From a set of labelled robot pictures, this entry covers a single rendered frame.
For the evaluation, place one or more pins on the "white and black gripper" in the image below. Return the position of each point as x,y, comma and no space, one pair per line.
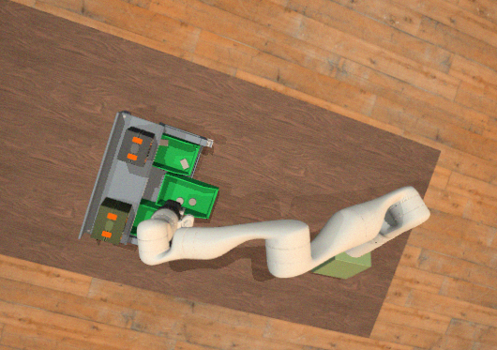
175,211

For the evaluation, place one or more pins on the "dark grey case with orange latches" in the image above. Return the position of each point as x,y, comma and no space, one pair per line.
135,146

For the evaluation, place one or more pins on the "olive green tool case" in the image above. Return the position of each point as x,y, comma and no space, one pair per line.
111,220

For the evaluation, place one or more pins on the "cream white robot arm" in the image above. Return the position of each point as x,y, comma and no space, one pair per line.
352,229

